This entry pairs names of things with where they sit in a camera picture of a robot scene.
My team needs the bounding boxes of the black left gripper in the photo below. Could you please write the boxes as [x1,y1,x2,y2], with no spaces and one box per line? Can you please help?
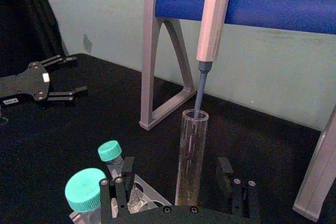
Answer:
[0,55,88,106]

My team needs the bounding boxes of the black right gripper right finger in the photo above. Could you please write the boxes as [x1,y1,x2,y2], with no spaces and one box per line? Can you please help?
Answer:
[216,157,260,219]

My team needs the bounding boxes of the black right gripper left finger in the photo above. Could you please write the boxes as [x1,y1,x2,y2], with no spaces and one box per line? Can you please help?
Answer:
[99,156,136,220]

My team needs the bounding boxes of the large tube with teal cap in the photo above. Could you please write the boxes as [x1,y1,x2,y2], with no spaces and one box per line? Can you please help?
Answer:
[65,167,108,224]

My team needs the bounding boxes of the grey tube rack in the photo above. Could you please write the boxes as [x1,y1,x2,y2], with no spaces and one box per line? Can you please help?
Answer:
[69,173,172,224]

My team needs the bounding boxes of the small tube with teal cap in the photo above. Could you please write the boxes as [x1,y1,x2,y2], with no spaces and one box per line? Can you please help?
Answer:
[97,140,124,180]

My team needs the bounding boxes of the black table cloth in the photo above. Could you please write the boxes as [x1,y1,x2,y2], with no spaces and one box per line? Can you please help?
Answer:
[0,52,336,224]

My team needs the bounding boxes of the clear tall glass cylinder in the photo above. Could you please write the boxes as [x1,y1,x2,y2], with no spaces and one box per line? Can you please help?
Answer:
[174,109,210,207]

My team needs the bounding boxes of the black curtain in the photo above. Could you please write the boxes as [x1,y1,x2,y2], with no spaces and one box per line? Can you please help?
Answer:
[0,0,69,78]

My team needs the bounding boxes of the grey pipette with blue tip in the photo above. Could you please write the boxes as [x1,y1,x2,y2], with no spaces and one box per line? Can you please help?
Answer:
[193,0,235,119]

